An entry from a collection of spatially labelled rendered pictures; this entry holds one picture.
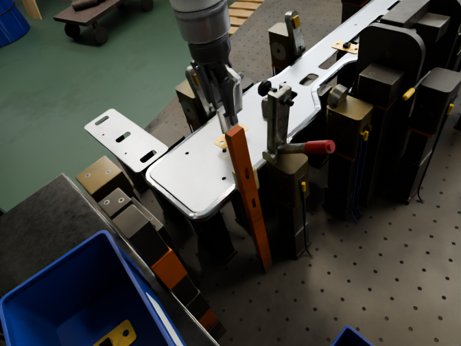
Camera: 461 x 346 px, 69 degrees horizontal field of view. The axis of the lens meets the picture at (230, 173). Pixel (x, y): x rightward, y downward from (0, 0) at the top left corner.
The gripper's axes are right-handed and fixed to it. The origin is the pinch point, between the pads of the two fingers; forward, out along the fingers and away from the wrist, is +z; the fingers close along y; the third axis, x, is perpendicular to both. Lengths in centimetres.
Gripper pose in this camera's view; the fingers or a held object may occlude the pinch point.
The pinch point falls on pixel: (228, 121)
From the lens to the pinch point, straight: 74.8
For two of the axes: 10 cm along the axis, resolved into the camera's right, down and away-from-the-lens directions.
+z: 1.8, 6.4, 7.4
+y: -6.9, -4.6, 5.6
